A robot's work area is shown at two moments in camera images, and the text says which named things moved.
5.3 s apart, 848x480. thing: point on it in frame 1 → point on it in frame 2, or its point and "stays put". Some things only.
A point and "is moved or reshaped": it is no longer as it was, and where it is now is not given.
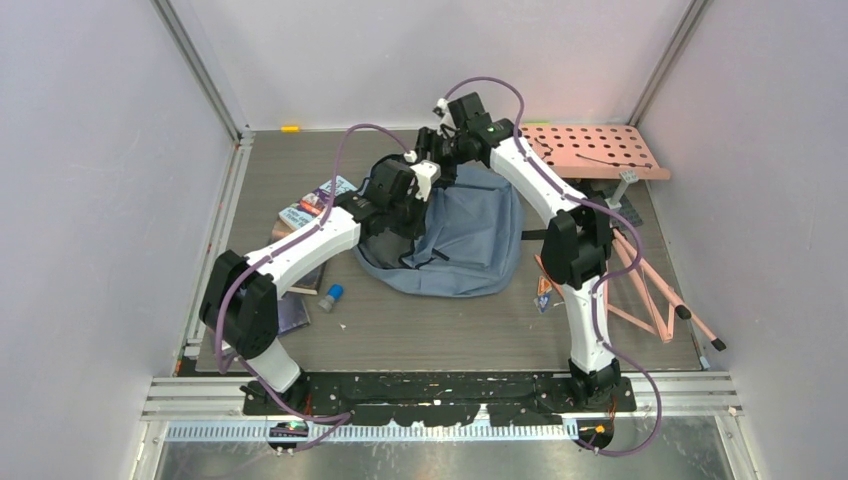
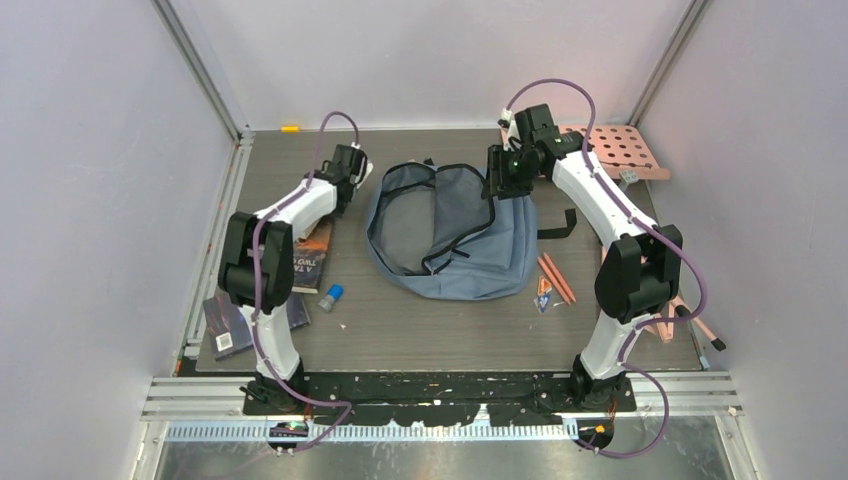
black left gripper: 415,230 → 341,210
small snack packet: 544,286 stays put
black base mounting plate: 440,399 stays put
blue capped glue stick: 335,293 stays put
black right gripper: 428,141 → 498,182
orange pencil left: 547,276 stays put
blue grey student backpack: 468,240 is moved or reshaped
